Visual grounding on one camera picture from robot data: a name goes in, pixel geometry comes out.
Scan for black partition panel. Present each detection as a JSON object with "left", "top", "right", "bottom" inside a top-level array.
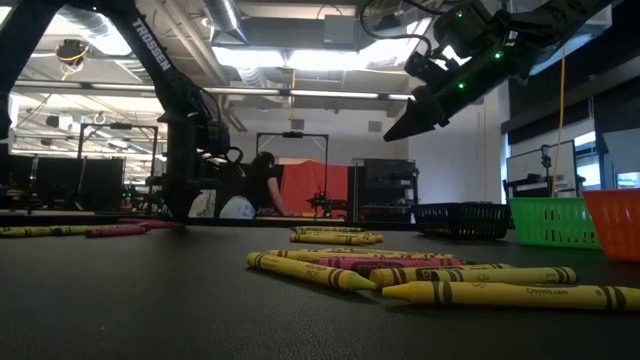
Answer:
[{"left": 0, "top": 154, "right": 126, "bottom": 212}]

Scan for yellow hanging cable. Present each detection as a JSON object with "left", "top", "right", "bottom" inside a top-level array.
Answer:
[{"left": 548, "top": 47, "right": 568, "bottom": 199}]

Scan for black equipment rack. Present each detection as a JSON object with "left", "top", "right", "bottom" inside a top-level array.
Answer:
[{"left": 352, "top": 158, "right": 420, "bottom": 224}]

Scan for black camera gantry frame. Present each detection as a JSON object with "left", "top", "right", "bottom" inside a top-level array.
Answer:
[
  {"left": 255, "top": 131, "right": 331, "bottom": 220},
  {"left": 77, "top": 122, "right": 160, "bottom": 214}
]

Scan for black plastic basket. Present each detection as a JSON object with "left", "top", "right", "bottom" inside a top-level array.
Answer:
[{"left": 412, "top": 201, "right": 513, "bottom": 241}]

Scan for white display board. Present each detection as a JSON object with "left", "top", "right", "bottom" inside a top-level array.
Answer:
[{"left": 504, "top": 139, "right": 580, "bottom": 200}]

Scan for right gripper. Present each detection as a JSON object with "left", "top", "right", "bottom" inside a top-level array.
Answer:
[{"left": 383, "top": 47, "right": 531, "bottom": 142}]

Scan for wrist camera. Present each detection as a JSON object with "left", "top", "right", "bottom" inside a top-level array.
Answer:
[
  {"left": 403, "top": 48, "right": 439, "bottom": 85},
  {"left": 200, "top": 118, "right": 233, "bottom": 156}
]

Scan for red items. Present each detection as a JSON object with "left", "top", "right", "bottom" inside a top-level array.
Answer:
[{"left": 118, "top": 219, "right": 185, "bottom": 231}]

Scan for green plastic basket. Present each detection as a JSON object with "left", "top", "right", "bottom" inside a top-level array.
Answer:
[{"left": 507, "top": 196, "right": 604, "bottom": 250}]

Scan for long ceiling light strip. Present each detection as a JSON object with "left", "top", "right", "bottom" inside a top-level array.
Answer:
[{"left": 12, "top": 79, "right": 417, "bottom": 102}]

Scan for person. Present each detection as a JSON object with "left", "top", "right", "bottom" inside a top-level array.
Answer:
[{"left": 243, "top": 151, "right": 297, "bottom": 219}]

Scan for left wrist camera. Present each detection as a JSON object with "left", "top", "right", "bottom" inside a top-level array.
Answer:
[{"left": 200, "top": 118, "right": 233, "bottom": 156}]

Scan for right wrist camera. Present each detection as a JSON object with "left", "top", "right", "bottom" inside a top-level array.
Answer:
[{"left": 403, "top": 48, "right": 439, "bottom": 85}]

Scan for shiny round duct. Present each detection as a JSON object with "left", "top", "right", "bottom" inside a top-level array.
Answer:
[{"left": 201, "top": 0, "right": 250, "bottom": 46}]

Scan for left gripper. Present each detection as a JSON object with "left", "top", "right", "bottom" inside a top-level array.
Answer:
[{"left": 164, "top": 115, "right": 226, "bottom": 221}]

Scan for white patterned sheet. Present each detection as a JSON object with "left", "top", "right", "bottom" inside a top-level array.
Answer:
[{"left": 187, "top": 188, "right": 219, "bottom": 220}]

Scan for orange plastic basket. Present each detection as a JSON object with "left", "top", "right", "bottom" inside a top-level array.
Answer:
[{"left": 582, "top": 188, "right": 640, "bottom": 263}]

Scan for red cloth backdrop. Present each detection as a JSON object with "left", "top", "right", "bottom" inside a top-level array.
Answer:
[{"left": 279, "top": 159, "right": 351, "bottom": 220}]

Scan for black aluminium table frame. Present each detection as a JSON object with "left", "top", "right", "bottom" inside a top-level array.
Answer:
[{"left": 0, "top": 209, "right": 419, "bottom": 232}]

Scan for green-yellow crayon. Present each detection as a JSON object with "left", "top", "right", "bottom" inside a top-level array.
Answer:
[{"left": 246, "top": 252, "right": 378, "bottom": 293}]

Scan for yellow crayon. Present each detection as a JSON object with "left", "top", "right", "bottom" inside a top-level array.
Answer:
[
  {"left": 369, "top": 263, "right": 516, "bottom": 289},
  {"left": 267, "top": 249, "right": 351, "bottom": 264},
  {"left": 299, "top": 248, "right": 455, "bottom": 260},
  {"left": 429, "top": 266, "right": 578, "bottom": 287},
  {"left": 289, "top": 233, "right": 385, "bottom": 247},
  {"left": 0, "top": 226, "right": 69, "bottom": 239},
  {"left": 382, "top": 280, "right": 640, "bottom": 313},
  {"left": 299, "top": 230, "right": 384, "bottom": 238},
  {"left": 52, "top": 225, "right": 109, "bottom": 238}
]

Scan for grey ceiling box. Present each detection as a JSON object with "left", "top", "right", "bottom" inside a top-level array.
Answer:
[{"left": 322, "top": 13, "right": 362, "bottom": 49}]

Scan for ceiling cable reel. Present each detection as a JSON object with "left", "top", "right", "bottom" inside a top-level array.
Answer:
[{"left": 53, "top": 38, "right": 93, "bottom": 82}]

